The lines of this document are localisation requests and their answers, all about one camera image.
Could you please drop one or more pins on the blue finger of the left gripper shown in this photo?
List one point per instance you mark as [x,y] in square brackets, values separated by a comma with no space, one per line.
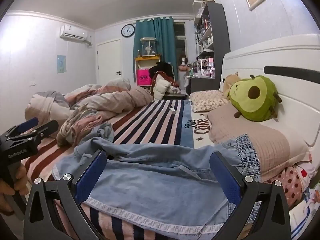
[27,125]
[46,130]

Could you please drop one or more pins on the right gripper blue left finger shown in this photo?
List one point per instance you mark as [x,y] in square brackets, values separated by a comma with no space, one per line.
[42,220]

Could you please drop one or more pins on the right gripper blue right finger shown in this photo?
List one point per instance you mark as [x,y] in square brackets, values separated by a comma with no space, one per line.
[272,220]

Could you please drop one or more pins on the light blue denim pants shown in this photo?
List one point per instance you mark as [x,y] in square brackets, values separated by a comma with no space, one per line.
[169,189]

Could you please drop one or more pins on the crumpled pink grey duvet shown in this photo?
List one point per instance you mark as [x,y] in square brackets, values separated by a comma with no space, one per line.
[111,99]

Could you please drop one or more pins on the pink striped crumpled garment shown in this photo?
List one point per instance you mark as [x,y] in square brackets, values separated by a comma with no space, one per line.
[78,125]

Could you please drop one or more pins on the grey crumpled garment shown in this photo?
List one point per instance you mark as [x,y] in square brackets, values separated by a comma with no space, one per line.
[105,131]

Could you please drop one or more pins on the pink ribbed pillow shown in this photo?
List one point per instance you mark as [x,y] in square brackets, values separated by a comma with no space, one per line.
[278,146]

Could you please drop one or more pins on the white door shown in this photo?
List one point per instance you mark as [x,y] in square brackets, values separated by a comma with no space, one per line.
[109,64]

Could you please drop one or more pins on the white air conditioner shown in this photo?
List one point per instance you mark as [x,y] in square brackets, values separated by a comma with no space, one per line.
[73,33]

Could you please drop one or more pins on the green avocado plush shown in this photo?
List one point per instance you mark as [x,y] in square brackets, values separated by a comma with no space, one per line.
[255,98]

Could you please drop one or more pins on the pink shopping bag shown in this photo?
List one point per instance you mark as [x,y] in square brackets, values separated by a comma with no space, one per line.
[143,77]

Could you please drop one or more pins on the striped pink navy blanket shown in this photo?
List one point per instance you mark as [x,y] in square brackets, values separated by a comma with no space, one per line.
[153,123]

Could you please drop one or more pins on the yellow shelf unit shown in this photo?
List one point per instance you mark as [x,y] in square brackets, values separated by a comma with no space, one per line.
[146,62]

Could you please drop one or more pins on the floral pillow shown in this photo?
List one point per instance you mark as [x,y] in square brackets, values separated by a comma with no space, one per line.
[207,100]

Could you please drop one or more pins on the clothes pile on chair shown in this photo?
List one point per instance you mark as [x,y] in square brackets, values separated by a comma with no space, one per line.
[163,84]

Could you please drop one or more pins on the tan animal plush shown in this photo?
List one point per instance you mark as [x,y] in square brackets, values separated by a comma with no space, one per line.
[228,82]

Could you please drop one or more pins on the glass display case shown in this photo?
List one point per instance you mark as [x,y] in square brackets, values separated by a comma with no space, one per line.
[148,46]

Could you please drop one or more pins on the white bed headboard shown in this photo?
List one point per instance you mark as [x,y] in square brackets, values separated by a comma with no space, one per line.
[292,63]

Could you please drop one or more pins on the mannequin head with wig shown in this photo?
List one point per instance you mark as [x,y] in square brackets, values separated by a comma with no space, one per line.
[183,62]

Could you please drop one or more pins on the dark grey bookshelf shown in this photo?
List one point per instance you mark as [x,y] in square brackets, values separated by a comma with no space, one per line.
[212,40]

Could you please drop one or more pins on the small blue wall poster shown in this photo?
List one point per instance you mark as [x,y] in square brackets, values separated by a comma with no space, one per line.
[61,64]

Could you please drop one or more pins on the round wall clock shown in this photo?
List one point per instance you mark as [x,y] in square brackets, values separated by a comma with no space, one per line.
[128,30]

